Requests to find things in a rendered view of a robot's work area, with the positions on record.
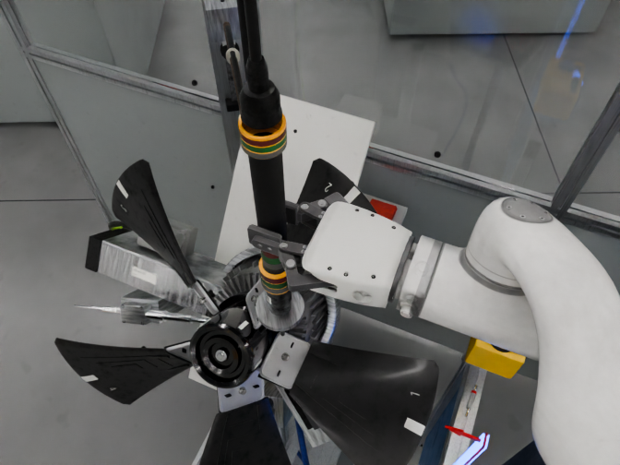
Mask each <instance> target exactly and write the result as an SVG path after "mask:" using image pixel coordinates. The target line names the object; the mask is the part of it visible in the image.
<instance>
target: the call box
mask: <svg viewBox="0 0 620 465"><path fill-rule="evenodd" d="M525 358H526V357H525V356H522V355H519V354H517V353H514V352H511V351H508V350H505V349H502V348H499V347H497V346H495V345H493V344H490V343H487V342H485V341H482V340H478V339H475V338H473V337H471V339H470V343H469V347H468V350H467V353H466V357H465V362H466V363H468V364H472V365H475V366H478V367H480V368H482V369H484V370H487V371H490V372H492V373H495V374H498V375H500V376H503V377H506V378H512V376H513V375H514V374H515V373H516V372H517V371H518V370H519V369H520V367H521V366H522V365H523V364H524V363H525Z"/></svg>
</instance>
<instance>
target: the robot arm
mask: <svg viewBox="0 0 620 465"><path fill-rule="evenodd" d="M285 206H286V221H287V222H288V223H290V224H292V225H298V223H299V222H301V223H302V224H304V225H306V226H308V227H310V228H312V229H314V230H316V231H315V233H314V235H313V237H312V239H311V241H310V243H309V245H307V244H298V243H294V242H289V241H283V240H282V236H281V235H280V234H279V233H276V232H273V231H270V230H267V229H264V228H261V227H259V226H256V225H254V224H251V225H249V226H248V228H247V233H248V239H249V243H250V244H252V245H253V247H255V248H257V249H260V250H263V251H265V252H268V253H271V254H273V255H275V256H278V257H279V260H280V262H281V264H282V265H283V267H284V270H285V272H286V278H287V283H288V289H289V291H291V292H298V291H304V290H311V291H314V292H319V293H322V294H325V295H327V296H330V297H334V298H337V299H341V300H343V301H347V302H351V303H355V304H363V305H369V306H374V307H382V308H386V306H387V303H388V302H390V303H393V301H394V298H396V299H399V301H398V305H397V308H396V309H398V310H400V314H401V315H402V316H404V317H406V318H412V316H418V317H419V318H422V319H425V320H427V321H430V322H433V323H436V324H437V325H440V326H443V327H445V328H450V329H453V330H455V331H457V332H460V333H462V334H465V335H468V336H470V337H473V338H475V339H478V340H482V341H485V342H487V343H490V344H493V345H495V346H497V347H500V348H503V349H505V350H508V351H511V352H514V353H517V354H519V355H522V356H525V357H528V358H530V359H532V360H535V361H539V376H538V387H537V393H536V399H535V403H534V408H533V414H532V420H531V430H532V435H533V439H534V442H535V445H536V447H537V448H538V451H539V453H540V455H541V457H542V459H543V461H544V463H545V464H546V465H620V296H619V294H618V291H617V289H616V288H615V286H614V283H613V281H612V280H611V278H610V277H609V275H608V274H607V272H606V271H605V269H604V268H603V266H602V265H601V263H600V262H599V261H598V260H597V259H596V257H595V256H594V255H593V254H592V253H591V252H590V251H589V250H588V248H587V247H586V246H585V245H584V244H583V243H582V242H581V241H580V240H579V239H578V238H577V237H576V236H575V235H574V234H573V233H572V232H571V231H570V230H569V229H568V228H567V227H566V226H565V225H563V224H562V223H561V222H560V221H559V220H557V219H556V218H555V217H554V216H553V215H552V214H550V213H549V212H548V211H546V210H545V209H543V208H541V207H540V206H538V205H536V204H535V203H534V202H531V201H529V200H527V199H524V198H520V197H501V198H498V199H497V200H495V201H493V202H492V203H491V204H489V205H488V206H487V207H486V208H485V209H484V211H483V212H482V214H481V215H480V217H479V219H478V220H477V222H476V224H475V226H474V229H473V231H472V234H471V238H470V240H469V242H468V245H467V247H465V248H461V247H456V246H454V245H451V244H446V243H443V242H440V241H437V240H435V239H432V238H429V237H426V236H423V235H422V236H421V238H420V241H419V243H418V244H416V243H415V242H414V240H415V237H413V236H411V235H412V232H411V231H409V230H407V229H406V228H404V227H402V226H401V225H399V224H397V223H396V222H394V221H391V220H389V219H387V218H385V217H382V216H380V215H378V214H375V213H374V212H372V211H369V210H367V209H362V208H360V207H357V206H354V205H352V204H350V203H349V202H348V201H347V200H346V199H345V198H344V197H343V196H342V195H341V194H340V193H338V192H336V193H333V194H331V195H330V196H328V197H325V198H324V199H319V200H317V201H314V202H311V203H308V202H302V203H301V204H300V205H298V204H295V203H292V202H291V201H288V200H285ZM296 266H299V267H303V268H304V269H305V271H304V275H301V274H299V273H298V271H297V267H296ZM419 313H420V314H419Z"/></svg>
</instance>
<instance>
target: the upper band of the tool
mask: <svg viewBox="0 0 620 465"><path fill-rule="evenodd" d="M238 126H239V130H240V132H241V133H242V135H243V136H245V137H247V138H249V139H251V140H254V141H268V140H271V139H274V138H276V137H278V136H280V135H281V134H282V133H283V131H284V130H285V127H286V118H285V115H284V114H282V118H281V120H280V122H279V124H277V125H275V126H273V127H275V128H273V127H271V128H268V129H262V130H258V129H253V128H250V127H246V125H245V124H244V123H243V122H242V120H241V116H240V118H239V121H238ZM276 128H277V129H276ZM251 129H252V130H251ZM278 129H279V130H278ZM248 131H249V132H248ZM260 132H270V133H274V134H272V135H269V136H264V137H258V136H253V135H254V134H256V133H260ZM284 144H285V143H284ZM284 144H283V145H284ZM283 145H282V146H283ZM282 146H281V147H282ZM281 147H280V148H281ZM247 150H249V149H247ZM277 150H278V149H277ZM277 150H274V151H277ZM249 151H251V150H249ZM274 151H271V152H268V153H272V152H274ZM251 152H253V151H251ZM254 153H257V152H254ZM268 153H257V154H268Z"/></svg>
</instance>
